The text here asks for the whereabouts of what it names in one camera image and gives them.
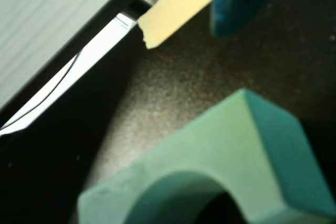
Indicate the black frame strip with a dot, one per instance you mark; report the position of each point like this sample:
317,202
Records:
105,11

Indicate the white ribbed panel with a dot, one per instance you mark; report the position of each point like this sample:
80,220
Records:
39,24

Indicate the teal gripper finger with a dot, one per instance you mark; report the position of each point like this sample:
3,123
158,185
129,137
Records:
236,6

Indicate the beige masking tape piece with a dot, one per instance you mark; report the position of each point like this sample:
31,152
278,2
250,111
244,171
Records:
176,11

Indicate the light green arch block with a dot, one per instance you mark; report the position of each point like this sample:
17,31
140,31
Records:
215,142

